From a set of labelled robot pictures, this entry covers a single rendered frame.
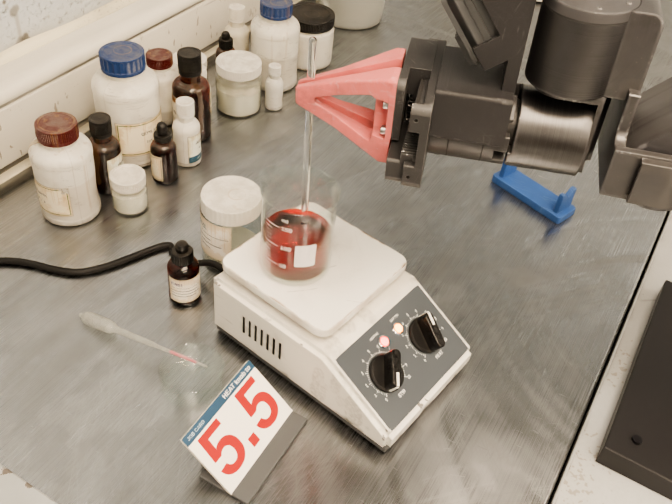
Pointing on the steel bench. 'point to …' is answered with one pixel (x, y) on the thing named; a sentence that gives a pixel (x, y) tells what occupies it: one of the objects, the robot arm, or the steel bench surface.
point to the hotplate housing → (319, 352)
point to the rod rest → (535, 194)
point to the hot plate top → (341, 301)
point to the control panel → (418, 377)
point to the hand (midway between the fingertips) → (308, 93)
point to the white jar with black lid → (308, 19)
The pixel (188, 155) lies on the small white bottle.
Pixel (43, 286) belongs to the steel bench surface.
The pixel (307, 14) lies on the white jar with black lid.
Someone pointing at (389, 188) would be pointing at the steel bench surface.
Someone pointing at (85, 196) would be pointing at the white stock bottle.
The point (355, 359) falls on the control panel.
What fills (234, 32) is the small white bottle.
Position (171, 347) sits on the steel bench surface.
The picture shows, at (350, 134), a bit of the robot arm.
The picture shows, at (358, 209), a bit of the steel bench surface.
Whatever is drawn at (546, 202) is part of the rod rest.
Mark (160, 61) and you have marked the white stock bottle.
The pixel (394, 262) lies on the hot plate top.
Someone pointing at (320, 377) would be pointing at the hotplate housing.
